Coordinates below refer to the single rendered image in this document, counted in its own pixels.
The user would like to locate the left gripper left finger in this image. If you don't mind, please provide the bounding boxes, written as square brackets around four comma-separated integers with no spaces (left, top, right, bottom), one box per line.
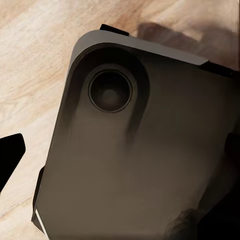
[0,133,26,193]

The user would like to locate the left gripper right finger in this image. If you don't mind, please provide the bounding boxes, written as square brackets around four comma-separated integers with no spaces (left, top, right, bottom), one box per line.
[224,133,240,173]

